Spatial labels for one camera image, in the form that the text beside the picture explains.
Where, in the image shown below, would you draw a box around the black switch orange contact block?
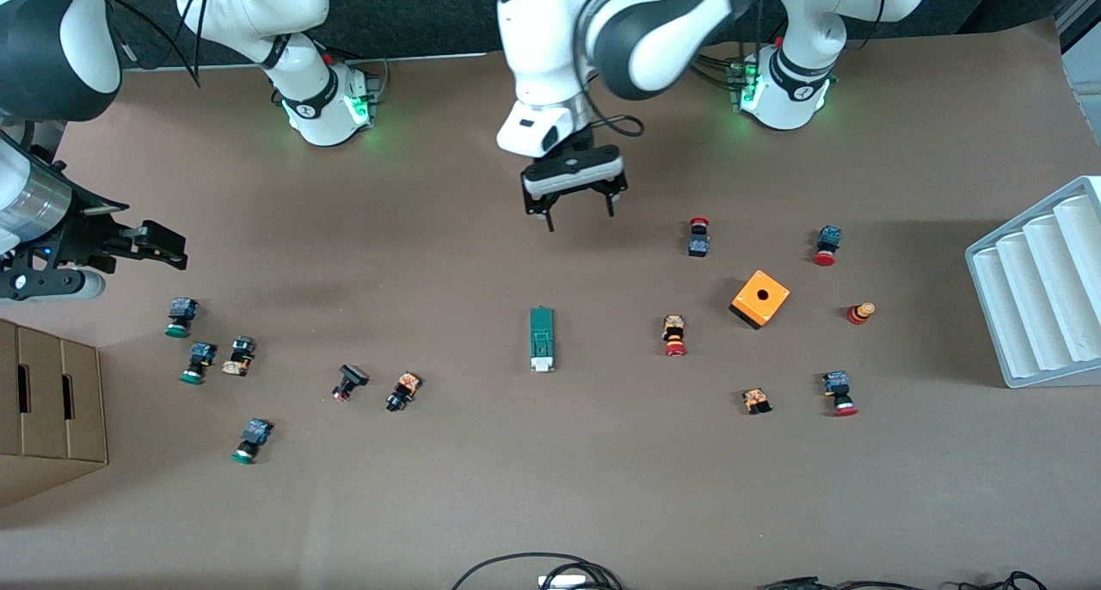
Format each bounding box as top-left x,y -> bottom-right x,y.
385,372 -> 422,413

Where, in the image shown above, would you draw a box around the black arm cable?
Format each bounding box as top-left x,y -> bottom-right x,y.
108,0 -> 212,89
583,70 -> 646,140

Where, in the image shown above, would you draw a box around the black cable bundle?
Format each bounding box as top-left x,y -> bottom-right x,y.
452,552 -> 624,590

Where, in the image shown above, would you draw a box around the black flat-head button red terminals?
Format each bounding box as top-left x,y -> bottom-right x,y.
332,364 -> 370,403

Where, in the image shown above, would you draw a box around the green load switch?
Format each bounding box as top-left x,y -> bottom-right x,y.
528,306 -> 557,374

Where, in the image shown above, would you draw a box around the orange button enclosure box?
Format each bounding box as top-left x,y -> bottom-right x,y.
729,269 -> 791,331

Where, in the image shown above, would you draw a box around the brown cardboard box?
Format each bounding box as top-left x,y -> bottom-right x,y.
0,317 -> 109,509

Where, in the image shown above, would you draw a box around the black left base cables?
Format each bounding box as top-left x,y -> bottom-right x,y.
688,50 -> 742,89

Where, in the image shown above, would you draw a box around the black switch clear contact block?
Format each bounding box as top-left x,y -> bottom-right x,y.
221,335 -> 256,377

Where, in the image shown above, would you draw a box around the white ridged tray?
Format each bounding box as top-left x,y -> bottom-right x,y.
964,175 -> 1101,390

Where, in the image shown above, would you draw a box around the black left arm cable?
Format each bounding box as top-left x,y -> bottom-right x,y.
583,70 -> 646,140

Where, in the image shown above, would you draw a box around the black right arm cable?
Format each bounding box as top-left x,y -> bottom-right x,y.
108,0 -> 212,89

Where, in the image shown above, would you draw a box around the green mushroom push button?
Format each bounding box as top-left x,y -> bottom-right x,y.
164,298 -> 200,339
231,418 -> 274,465
179,341 -> 218,385

